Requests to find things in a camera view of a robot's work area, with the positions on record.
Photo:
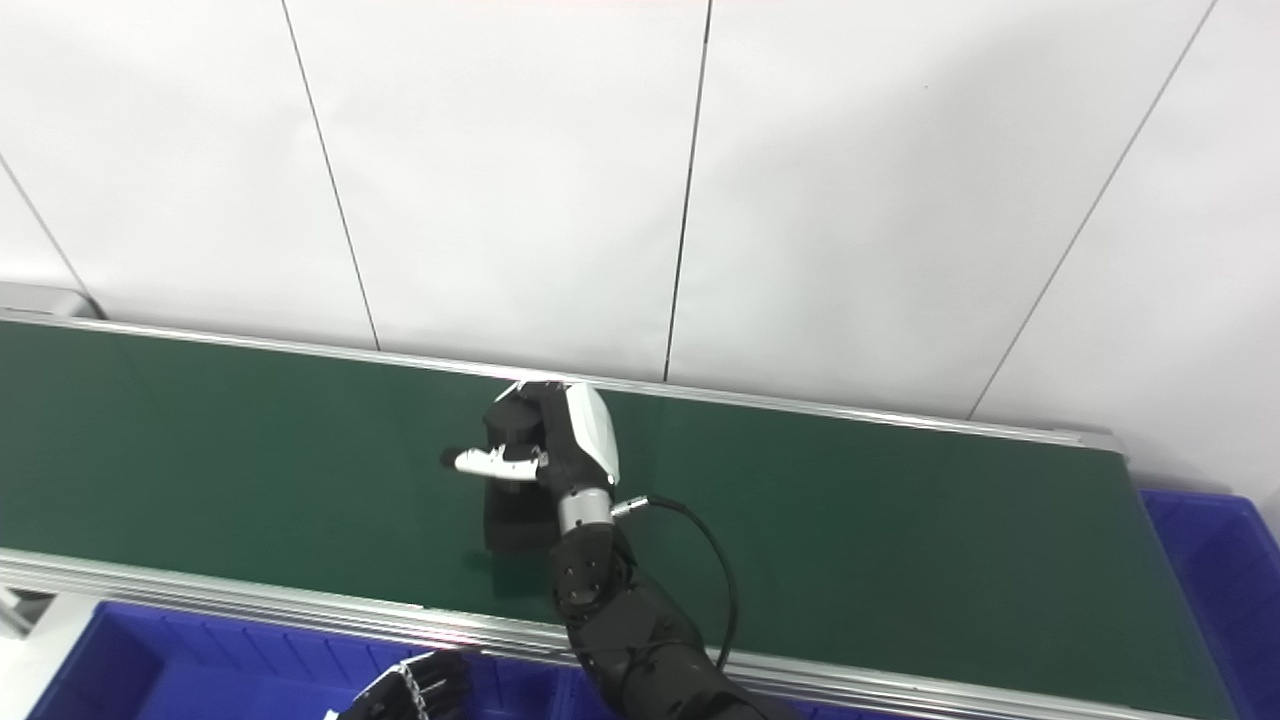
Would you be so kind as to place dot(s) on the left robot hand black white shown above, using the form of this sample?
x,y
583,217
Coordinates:
x,y
420,690

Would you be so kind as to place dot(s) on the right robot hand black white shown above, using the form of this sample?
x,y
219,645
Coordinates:
x,y
585,440

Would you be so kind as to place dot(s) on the black cylinder block part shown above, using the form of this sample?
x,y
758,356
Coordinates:
x,y
515,520

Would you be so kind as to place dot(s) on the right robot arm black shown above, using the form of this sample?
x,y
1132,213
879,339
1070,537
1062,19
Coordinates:
x,y
640,640

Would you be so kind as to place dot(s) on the aluminium conveyor leg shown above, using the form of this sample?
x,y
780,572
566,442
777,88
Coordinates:
x,y
12,610

